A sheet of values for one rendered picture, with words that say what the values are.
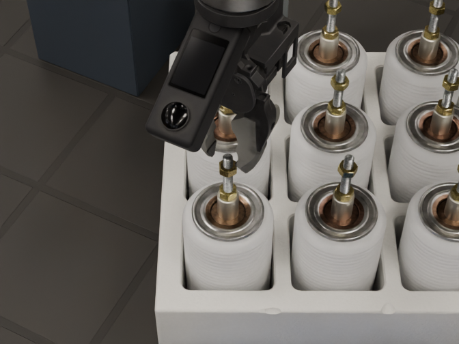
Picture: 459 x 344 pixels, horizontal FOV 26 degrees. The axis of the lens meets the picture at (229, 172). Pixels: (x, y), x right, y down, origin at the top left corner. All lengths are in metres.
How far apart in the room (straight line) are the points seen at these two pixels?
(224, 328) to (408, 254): 0.21
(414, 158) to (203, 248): 0.26
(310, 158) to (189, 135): 0.31
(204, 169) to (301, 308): 0.19
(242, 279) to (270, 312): 0.05
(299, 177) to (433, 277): 0.19
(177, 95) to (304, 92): 0.39
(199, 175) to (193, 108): 0.32
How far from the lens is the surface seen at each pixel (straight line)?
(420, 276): 1.09
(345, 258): 1.03
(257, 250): 1.03
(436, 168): 1.11
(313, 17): 1.62
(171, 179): 1.16
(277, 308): 1.06
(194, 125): 0.81
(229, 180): 0.99
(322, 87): 1.17
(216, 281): 1.06
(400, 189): 1.17
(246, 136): 0.91
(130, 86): 1.48
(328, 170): 1.10
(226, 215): 1.02
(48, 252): 1.33
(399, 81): 1.20
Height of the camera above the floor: 1.08
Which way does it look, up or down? 51 degrees down
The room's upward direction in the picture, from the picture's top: straight up
